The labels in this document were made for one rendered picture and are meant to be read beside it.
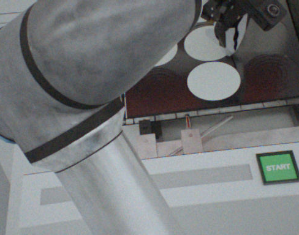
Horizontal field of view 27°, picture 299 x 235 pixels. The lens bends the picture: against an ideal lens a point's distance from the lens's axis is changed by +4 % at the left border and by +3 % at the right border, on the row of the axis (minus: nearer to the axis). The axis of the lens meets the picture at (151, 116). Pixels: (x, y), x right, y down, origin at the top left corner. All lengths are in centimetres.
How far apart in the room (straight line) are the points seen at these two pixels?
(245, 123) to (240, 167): 24
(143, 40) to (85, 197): 19
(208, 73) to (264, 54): 12
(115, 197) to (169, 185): 34
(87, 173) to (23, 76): 12
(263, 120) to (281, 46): 15
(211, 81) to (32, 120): 61
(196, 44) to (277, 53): 16
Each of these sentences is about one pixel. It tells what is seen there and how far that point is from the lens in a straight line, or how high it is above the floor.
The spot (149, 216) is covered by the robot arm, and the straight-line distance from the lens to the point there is 64.
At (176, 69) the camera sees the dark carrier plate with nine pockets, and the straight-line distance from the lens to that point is 119.
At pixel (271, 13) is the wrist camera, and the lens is 107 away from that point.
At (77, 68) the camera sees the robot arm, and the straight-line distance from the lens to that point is 54.
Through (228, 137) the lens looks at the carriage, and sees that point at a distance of 111.
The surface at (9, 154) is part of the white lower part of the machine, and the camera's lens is 186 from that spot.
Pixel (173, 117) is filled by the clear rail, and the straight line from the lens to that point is 111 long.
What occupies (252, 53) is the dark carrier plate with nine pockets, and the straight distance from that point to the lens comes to 122.
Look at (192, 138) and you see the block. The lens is 107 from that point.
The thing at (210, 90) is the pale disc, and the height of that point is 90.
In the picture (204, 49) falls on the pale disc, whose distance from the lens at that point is 123.
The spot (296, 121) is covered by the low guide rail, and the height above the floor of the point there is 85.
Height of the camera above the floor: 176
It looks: 50 degrees down
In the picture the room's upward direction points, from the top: 8 degrees counter-clockwise
